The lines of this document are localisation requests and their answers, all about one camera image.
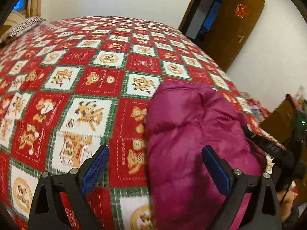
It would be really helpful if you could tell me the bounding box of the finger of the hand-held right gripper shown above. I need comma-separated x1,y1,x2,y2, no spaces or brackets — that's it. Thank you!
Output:
242,124,288,152

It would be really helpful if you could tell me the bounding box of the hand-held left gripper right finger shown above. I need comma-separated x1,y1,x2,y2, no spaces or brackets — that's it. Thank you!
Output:
201,145,283,230

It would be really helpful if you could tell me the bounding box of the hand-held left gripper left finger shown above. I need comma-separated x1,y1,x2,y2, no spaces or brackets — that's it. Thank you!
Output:
27,145,110,230

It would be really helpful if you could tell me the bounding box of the magenta down jacket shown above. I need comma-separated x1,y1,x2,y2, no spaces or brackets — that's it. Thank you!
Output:
143,80,270,230

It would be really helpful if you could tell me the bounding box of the person's right forearm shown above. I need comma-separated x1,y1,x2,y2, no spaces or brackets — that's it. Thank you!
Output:
277,183,301,224

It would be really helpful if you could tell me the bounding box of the brown wooden cabinet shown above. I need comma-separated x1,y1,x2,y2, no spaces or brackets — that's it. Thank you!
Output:
260,99,296,145

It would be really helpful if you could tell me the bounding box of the pile of colourful clutter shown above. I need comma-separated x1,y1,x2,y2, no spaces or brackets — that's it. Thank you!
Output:
239,91,272,121

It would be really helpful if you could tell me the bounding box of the red printed bed blanket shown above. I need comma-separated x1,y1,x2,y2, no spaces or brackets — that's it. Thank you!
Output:
0,16,286,230

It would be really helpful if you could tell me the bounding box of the brown wooden door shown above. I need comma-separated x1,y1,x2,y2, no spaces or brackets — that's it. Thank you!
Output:
203,0,266,72

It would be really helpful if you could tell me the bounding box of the red paper door decoration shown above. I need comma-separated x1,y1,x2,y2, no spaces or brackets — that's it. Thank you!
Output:
233,3,249,19

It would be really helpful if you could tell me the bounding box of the striped pillow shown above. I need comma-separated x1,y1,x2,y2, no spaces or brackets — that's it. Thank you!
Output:
0,16,46,45

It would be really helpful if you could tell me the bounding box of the cream wooden headboard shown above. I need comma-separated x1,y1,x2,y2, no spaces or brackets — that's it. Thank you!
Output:
3,10,28,30

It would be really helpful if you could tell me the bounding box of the beige patterned curtain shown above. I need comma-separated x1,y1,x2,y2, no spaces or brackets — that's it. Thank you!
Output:
26,0,45,20

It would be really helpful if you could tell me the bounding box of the window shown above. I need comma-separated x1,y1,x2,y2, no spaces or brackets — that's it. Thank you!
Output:
14,0,29,12

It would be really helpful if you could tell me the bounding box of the brown door frame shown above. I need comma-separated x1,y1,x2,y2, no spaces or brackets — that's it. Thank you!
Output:
178,0,237,47

